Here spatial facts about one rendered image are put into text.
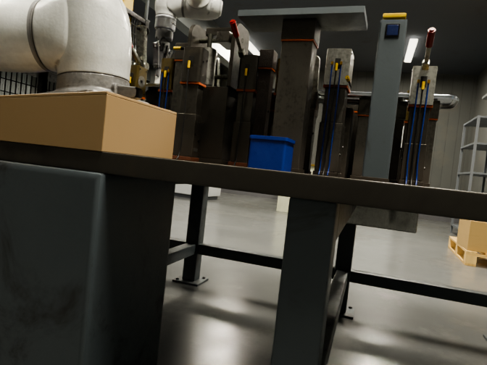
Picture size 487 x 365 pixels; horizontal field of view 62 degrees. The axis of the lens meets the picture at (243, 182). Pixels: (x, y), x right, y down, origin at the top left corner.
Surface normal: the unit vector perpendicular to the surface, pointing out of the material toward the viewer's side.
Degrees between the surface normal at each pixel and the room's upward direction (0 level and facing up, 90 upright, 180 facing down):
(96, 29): 86
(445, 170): 90
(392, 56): 90
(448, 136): 90
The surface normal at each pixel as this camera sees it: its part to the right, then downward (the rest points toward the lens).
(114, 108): 0.95, 0.11
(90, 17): 0.29, -0.02
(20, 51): 0.08, 0.65
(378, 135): -0.34, 0.00
